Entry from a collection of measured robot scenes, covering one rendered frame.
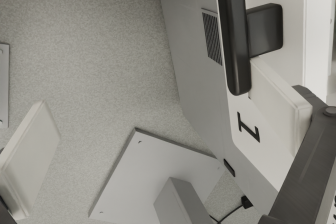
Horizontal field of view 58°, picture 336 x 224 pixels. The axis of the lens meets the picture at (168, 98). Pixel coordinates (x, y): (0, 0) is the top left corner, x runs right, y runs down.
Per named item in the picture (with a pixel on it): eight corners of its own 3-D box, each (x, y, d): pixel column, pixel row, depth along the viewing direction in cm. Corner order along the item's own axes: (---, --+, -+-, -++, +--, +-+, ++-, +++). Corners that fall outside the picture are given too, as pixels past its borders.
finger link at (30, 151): (29, 219, 14) (14, 222, 14) (62, 136, 21) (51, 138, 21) (1, 170, 13) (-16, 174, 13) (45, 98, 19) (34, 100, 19)
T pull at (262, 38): (226, 92, 20) (236, 100, 19) (212, -27, 17) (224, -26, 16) (273, 76, 21) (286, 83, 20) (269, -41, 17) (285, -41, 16)
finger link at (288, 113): (296, 108, 13) (313, 105, 13) (245, 55, 19) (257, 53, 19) (296, 163, 14) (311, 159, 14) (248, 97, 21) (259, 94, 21)
